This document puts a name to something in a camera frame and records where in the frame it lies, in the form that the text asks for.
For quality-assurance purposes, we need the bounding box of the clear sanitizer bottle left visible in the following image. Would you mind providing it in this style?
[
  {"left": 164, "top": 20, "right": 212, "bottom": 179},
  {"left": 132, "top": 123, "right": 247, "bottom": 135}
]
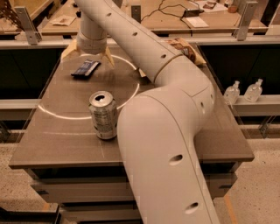
[{"left": 223, "top": 80, "right": 240, "bottom": 105}]

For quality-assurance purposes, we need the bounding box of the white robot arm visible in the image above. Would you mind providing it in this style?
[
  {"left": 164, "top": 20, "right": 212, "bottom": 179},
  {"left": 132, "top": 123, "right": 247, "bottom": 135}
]
[{"left": 74, "top": 0, "right": 220, "bottom": 224}]

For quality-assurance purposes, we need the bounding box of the silver 7up soda can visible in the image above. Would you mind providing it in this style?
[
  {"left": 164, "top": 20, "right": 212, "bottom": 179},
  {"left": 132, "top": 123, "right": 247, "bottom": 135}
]
[{"left": 89, "top": 91, "right": 117, "bottom": 140}]

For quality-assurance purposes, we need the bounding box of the grey drawer cabinet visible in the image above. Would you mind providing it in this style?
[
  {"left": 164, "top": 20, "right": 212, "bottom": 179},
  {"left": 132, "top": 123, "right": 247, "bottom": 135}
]
[{"left": 25, "top": 161, "right": 242, "bottom": 224}]

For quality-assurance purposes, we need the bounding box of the middle metal bracket post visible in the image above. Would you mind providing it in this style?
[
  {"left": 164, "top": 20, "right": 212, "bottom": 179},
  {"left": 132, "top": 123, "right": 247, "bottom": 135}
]
[{"left": 131, "top": 5, "right": 141, "bottom": 23}]

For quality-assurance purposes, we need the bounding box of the black power adapter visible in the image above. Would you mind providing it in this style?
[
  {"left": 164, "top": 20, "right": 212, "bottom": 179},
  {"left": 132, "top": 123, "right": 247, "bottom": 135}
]
[{"left": 184, "top": 10, "right": 203, "bottom": 18}]

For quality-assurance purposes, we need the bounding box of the small dark snack packet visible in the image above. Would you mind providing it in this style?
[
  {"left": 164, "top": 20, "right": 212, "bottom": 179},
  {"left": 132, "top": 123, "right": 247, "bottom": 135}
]
[{"left": 203, "top": 2, "right": 216, "bottom": 10}]

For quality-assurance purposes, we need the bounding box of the white paper card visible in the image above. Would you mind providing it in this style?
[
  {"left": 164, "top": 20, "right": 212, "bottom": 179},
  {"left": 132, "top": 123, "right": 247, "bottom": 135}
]
[{"left": 186, "top": 17, "right": 208, "bottom": 28}]

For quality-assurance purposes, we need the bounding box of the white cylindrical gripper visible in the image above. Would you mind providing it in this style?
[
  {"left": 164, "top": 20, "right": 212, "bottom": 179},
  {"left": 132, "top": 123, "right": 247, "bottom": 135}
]
[{"left": 60, "top": 31, "right": 115, "bottom": 67}]

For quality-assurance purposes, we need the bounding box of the brown and cream chip bag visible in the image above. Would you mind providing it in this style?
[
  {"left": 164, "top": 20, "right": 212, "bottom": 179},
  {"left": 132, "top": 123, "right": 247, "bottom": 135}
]
[{"left": 138, "top": 37, "right": 207, "bottom": 78}]

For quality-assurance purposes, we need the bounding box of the clear sanitizer bottle right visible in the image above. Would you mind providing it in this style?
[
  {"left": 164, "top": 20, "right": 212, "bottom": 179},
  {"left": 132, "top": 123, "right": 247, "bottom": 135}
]
[{"left": 244, "top": 79, "right": 263, "bottom": 102}]

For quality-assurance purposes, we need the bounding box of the blue rxbar blueberry wrapper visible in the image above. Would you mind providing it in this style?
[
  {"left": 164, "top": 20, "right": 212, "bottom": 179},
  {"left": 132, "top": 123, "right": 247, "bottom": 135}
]
[{"left": 71, "top": 59, "right": 101, "bottom": 79}]

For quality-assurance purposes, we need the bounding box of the black cable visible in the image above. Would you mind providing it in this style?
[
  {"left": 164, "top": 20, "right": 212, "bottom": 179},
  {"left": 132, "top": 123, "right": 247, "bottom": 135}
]
[{"left": 141, "top": 0, "right": 202, "bottom": 23}]

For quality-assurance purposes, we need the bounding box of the tan paper packet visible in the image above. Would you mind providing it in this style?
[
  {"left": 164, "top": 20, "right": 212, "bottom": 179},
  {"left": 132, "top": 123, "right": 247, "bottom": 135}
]
[{"left": 51, "top": 15, "right": 75, "bottom": 26}]

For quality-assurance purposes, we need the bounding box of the clear sanitizer bottle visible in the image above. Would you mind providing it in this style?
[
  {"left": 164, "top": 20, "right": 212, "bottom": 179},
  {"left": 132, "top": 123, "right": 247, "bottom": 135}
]
[
  {"left": 244, "top": 79, "right": 263, "bottom": 102},
  {"left": 223, "top": 80, "right": 240, "bottom": 105}
]

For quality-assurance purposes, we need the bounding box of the left metal bracket post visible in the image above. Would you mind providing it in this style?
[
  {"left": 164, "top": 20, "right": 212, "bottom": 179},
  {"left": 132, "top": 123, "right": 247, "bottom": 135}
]
[{"left": 15, "top": 6, "right": 42, "bottom": 46}]

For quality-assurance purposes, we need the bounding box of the right metal bracket post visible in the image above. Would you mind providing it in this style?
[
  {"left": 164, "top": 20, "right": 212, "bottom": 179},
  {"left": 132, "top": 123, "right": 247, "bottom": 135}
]
[{"left": 234, "top": 1, "right": 258, "bottom": 41}]

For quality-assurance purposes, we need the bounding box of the metal bracket post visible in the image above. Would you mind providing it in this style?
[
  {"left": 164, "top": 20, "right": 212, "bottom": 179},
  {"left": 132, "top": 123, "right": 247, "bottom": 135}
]
[
  {"left": 131, "top": 5, "right": 141, "bottom": 23},
  {"left": 234, "top": 1, "right": 258, "bottom": 41},
  {"left": 15, "top": 6, "right": 42, "bottom": 46}
]

